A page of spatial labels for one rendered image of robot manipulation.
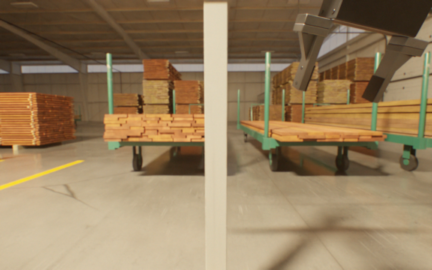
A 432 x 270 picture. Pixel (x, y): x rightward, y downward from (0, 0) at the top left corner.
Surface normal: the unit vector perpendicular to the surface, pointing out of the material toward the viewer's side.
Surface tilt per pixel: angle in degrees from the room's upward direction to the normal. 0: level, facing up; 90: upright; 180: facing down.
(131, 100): 90
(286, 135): 90
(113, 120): 90
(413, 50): 113
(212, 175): 90
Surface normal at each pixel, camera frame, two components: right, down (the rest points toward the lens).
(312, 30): 0.07, 0.48
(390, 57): -0.98, -0.11
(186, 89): -0.01, 0.10
